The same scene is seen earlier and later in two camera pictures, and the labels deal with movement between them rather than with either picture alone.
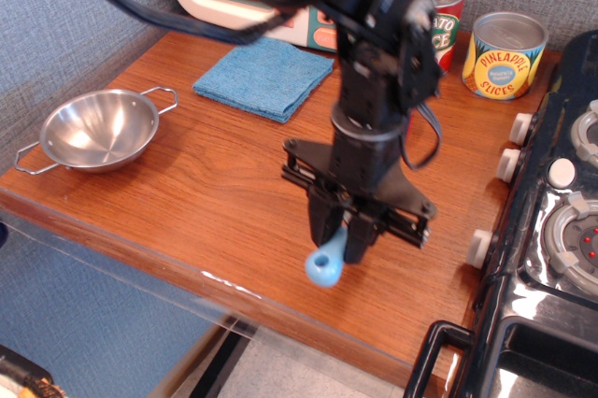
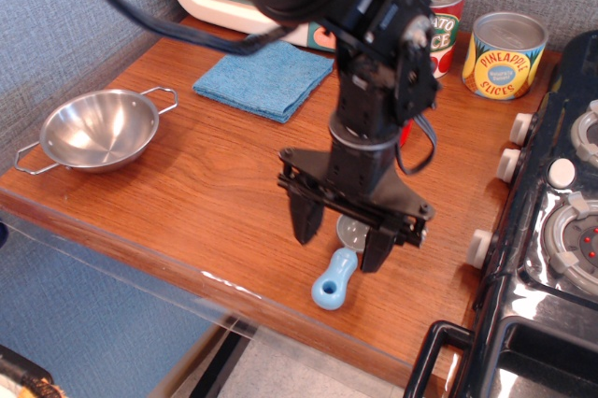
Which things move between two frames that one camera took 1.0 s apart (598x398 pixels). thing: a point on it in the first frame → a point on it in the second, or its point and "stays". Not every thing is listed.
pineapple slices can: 504,56 stays
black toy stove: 534,327 stays
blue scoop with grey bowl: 323,266 → 330,288
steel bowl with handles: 97,130 stays
